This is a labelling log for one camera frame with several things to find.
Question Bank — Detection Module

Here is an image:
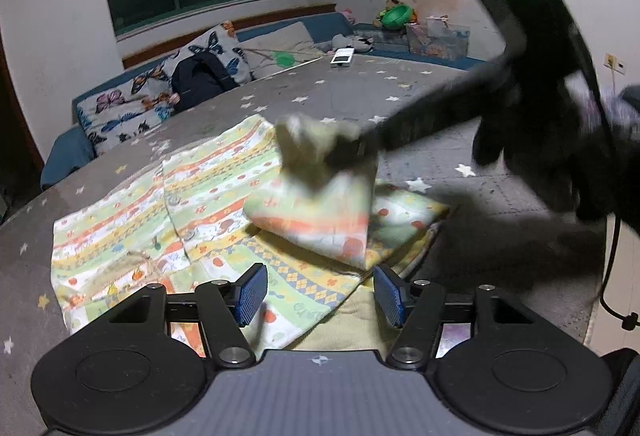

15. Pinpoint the colourful patterned baby garment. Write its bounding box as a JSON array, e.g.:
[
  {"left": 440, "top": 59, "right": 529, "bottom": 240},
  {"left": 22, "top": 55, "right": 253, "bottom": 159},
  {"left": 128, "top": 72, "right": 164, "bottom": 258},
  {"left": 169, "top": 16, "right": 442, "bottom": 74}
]
[{"left": 51, "top": 115, "right": 448, "bottom": 352}]

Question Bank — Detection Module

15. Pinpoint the dark blue backpack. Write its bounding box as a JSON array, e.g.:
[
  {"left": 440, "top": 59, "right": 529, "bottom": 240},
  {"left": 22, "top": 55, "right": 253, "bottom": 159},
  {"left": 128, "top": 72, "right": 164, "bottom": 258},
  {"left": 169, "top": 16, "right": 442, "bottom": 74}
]
[{"left": 171, "top": 52, "right": 239, "bottom": 113}]

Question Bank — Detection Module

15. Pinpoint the blue sofa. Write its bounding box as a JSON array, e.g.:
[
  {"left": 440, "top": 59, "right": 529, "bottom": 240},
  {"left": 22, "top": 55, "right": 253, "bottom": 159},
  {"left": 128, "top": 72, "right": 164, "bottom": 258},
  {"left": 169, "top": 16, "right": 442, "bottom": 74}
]
[{"left": 40, "top": 12, "right": 482, "bottom": 189}]

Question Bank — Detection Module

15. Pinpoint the grey star tablecloth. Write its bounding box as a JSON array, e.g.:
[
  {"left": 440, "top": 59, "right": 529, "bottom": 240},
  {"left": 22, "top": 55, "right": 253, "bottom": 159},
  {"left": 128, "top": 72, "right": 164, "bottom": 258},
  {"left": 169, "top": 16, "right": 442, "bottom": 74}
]
[{"left": 0, "top": 52, "right": 622, "bottom": 436}]

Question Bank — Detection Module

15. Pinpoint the butterfly print pillow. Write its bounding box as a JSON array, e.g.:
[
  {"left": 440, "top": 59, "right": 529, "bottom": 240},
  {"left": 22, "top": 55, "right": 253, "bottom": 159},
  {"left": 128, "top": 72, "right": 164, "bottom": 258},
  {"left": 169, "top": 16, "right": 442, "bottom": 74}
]
[{"left": 79, "top": 21, "right": 252, "bottom": 156}]

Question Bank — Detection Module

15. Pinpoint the small white box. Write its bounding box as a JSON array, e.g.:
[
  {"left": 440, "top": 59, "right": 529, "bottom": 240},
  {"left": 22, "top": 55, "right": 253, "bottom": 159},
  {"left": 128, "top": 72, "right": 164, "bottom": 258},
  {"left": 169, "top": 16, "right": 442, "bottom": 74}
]
[{"left": 330, "top": 47, "right": 355, "bottom": 68}]

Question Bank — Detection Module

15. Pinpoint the clear toy storage box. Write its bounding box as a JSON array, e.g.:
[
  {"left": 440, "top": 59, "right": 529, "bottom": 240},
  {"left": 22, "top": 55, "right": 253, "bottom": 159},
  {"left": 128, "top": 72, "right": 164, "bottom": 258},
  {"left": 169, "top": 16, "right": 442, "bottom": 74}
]
[{"left": 406, "top": 18, "right": 471, "bottom": 61}]

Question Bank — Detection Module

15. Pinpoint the beige cushion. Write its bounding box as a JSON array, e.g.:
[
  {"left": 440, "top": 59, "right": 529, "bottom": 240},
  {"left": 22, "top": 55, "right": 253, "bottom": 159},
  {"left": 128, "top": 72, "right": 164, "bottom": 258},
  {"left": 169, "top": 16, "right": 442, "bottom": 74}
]
[{"left": 241, "top": 22, "right": 324, "bottom": 80}]

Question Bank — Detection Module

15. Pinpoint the green toy bowl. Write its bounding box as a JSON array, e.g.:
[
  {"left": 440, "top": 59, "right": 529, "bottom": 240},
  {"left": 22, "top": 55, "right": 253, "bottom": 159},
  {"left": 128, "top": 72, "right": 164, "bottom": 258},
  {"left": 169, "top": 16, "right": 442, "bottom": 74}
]
[{"left": 373, "top": 0, "right": 418, "bottom": 31}]

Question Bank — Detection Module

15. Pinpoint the black cable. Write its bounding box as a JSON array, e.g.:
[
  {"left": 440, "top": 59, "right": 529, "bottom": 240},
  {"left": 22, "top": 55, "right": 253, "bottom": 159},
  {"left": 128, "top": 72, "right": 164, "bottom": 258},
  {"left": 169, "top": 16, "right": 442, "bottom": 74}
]
[{"left": 598, "top": 213, "right": 640, "bottom": 331}]

